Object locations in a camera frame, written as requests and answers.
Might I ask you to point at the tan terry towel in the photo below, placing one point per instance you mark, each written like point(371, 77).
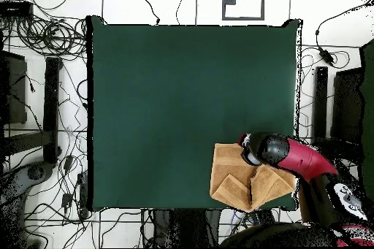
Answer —
point(230, 173)

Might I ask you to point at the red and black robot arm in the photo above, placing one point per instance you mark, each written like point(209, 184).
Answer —
point(304, 158)

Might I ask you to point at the black power strip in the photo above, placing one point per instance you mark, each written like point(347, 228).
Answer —
point(263, 217)

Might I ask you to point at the dark green table cloth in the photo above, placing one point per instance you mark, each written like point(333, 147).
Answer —
point(175, 100)

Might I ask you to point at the black equipment box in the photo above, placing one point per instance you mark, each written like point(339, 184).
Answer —
point(347, 106)
point(14, 91)

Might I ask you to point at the green cloth beside table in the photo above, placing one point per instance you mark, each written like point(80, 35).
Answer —
point(368, 100)

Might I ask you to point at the dark wheeled stand base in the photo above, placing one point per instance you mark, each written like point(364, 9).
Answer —
point(35, 173)

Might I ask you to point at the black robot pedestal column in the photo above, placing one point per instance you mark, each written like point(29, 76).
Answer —
point(187, 225)

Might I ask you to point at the grey rectangular frame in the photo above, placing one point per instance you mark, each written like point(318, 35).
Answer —
point(242, 18)

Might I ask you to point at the flat black switch box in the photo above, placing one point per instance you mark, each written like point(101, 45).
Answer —
point(16, 9)

